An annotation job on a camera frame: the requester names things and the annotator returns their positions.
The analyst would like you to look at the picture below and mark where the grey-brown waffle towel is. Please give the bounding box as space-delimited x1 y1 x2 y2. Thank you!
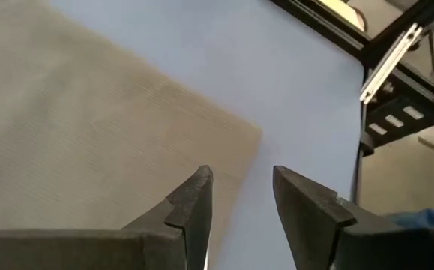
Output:
0 0 263 260

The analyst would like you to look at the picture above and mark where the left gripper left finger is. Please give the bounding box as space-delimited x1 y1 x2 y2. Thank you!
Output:
0 164 214 270

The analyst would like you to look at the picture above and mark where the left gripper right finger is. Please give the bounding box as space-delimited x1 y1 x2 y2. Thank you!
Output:
272 165 434 270

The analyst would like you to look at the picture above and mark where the silver aluminium extrusion bar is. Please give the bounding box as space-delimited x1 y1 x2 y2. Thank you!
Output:
359 22 424 105

